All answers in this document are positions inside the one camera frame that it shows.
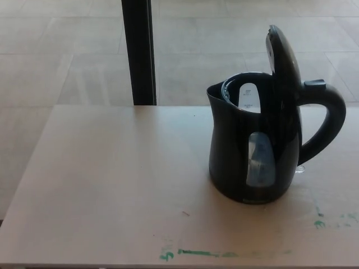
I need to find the black vertical post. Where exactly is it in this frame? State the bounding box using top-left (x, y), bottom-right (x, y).
top-left (121, 0), bottom-right (157, 106)

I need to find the black electric kettle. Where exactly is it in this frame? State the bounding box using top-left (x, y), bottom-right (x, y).
top-left (206, 24), bottom-right (347, 205)

